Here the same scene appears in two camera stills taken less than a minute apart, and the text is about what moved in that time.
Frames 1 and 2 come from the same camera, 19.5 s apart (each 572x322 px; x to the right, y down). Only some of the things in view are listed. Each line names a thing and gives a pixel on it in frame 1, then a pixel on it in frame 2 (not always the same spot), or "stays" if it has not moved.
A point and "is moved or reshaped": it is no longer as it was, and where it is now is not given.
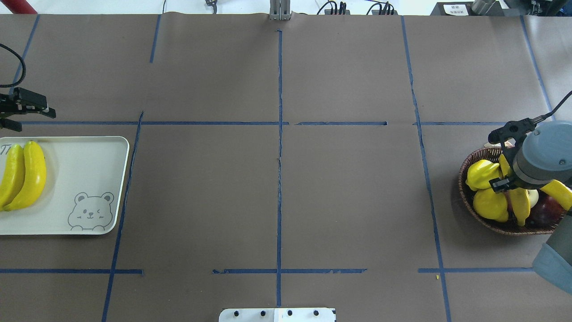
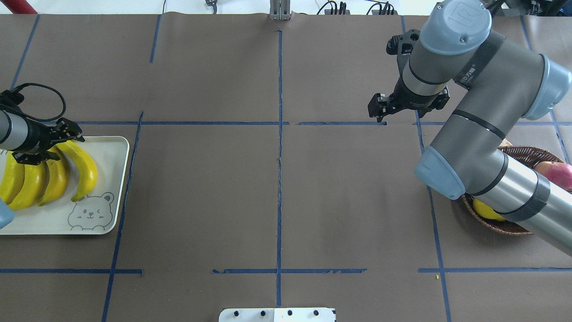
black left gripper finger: [498, 184] → [67, 130]
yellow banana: [520, 197] is moved or reshaped
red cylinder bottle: [19, 6] stays
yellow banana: [35, 177] stays
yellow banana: [13, 179] stays
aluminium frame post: [279, 10] stays
